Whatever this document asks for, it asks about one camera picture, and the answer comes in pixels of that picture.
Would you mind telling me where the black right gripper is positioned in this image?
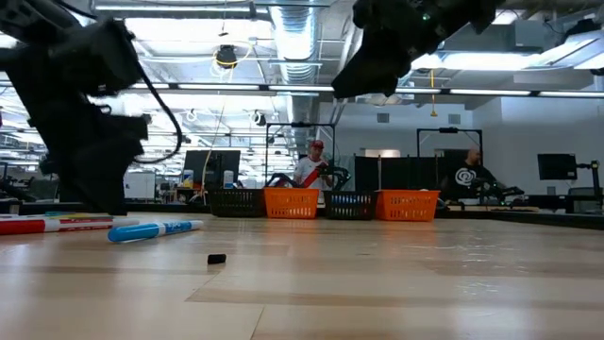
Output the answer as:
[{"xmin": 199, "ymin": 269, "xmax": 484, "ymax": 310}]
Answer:
[{"xmin": 331, "ymin": 0, "xmax": 449, "ymax": 99}]

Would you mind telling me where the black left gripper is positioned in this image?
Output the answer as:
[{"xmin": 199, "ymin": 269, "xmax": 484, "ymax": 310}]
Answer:
[{"xmin": 40, "ymin": 115, "xmax": 148, "ymax": 216}]

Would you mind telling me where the blue thin marker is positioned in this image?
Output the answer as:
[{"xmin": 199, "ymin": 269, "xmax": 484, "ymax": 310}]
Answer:
[{"xmin": 107, "ymin": 219, "xmax": 206, "ymax": 244}]

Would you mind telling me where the red thin marker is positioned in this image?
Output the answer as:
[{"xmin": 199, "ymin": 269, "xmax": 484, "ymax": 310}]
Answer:
[{"xmin": 0, "ymin": 216, "xmax": 142, "ymax": 237}]

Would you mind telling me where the black partition panel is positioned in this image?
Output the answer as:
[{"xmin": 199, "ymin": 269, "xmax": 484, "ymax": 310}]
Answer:
[{"xmin": 353, "ymin": 155, "xmax": 445, "ymax": 193}]

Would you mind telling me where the person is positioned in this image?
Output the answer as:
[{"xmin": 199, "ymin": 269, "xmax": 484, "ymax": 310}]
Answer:
[
  {"xmin": 293, "ymin": 139, "xmax": 334, "ymax": 190},
  {"xmin": 441, "ymin": 145, "xmax": 496, "ymax": 199}
]

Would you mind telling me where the black monitor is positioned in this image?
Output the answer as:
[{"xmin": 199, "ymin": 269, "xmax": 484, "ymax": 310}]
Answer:
[
  {"xmin": 183, "ymin": 149, "xmax": 243, "ymax": 190},
  {"xmin": 537, "ymin": 153, "xmax": 579, "ymax": 181}
]

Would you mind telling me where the long ceiling light strip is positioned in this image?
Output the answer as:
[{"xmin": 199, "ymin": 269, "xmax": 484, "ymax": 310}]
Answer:
[{"xmin": 126, "ymin": 80, "xmax": 604, "ymax": 98}]

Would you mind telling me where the black plastic mesh basket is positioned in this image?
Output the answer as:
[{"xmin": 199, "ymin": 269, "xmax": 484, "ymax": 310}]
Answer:
[
  {"xmin": 207, "ymin": 188, "xmax": 265, "ymax": 218},
  {"xmin": 323, "ymin": 190, "xmax": 378, "ymax": 221}
]

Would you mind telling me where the orange plastic mesh basket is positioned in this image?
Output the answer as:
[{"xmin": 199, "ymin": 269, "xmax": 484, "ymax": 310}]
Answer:
[
  {"xmin": 261, "ymin": 187, "xmax": 322, "ymax": 219},
  {"xmin": 375, "ymin": 189, "xmax": 441, "ymax": 222}
]

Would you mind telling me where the white ceiling light panel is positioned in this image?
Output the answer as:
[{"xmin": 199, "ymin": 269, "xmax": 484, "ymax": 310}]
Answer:
[{"xmin": 410, "ymin": 27, "xmax": 604, "ymax": 72}]

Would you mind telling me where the silver round air duct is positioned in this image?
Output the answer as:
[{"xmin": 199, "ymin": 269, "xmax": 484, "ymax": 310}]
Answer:
[{"xmin": 269, "ymin": 0, "xmax": 323, "ymax": 152}]

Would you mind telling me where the black metal frame stand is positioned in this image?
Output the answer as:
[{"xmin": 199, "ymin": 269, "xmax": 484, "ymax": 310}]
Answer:
[
  {"xmin": 416, "ymin": 126, "xmax": 484, "ymax": 190},
  {"xmin": 265, "ymin": 121, "xmax": 337, "ymax": 190}
]

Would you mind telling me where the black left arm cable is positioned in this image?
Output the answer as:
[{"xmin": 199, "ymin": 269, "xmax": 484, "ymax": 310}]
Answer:
[{"xmin": 134, "ymin": 59, "xmax": 184, "ymax": 165}]

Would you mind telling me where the black ceiling camera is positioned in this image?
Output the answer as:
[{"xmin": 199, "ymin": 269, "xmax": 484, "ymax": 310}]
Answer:
[{"xmin": 215, "ymin": 43, "xmax": 239, "ymax": 70}]

